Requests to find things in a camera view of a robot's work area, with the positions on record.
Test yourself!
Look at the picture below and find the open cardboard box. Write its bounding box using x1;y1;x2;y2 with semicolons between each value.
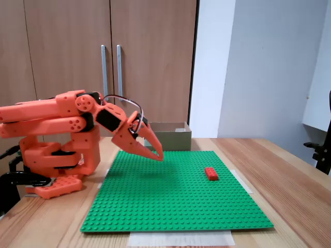
147;121;192;152

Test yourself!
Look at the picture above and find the green lego baseplate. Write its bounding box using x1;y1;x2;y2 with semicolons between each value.
80;150;275;233

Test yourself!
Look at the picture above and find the red lego block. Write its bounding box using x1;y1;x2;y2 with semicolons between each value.
204;167;219;181

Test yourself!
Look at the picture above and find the masking tape strip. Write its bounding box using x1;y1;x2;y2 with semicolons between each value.
128;229;236;247
232;169;254;194

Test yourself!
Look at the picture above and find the brown wooden cabinet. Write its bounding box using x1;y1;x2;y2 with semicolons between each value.
0;0;200;139

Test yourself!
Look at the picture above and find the black table clamp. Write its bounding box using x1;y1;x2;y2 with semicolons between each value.
0;170;52;215

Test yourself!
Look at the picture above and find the white panel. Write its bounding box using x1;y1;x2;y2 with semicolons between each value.
302;0;331;133

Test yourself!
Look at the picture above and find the thin servo cable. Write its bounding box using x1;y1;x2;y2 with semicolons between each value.
102;94;144;135

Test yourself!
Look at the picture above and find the metal cabinet handle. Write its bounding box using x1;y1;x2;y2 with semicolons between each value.
100;44;109;98
116;44;124;98

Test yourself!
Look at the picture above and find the black cable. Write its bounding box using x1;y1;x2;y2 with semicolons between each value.
0;145;22;160

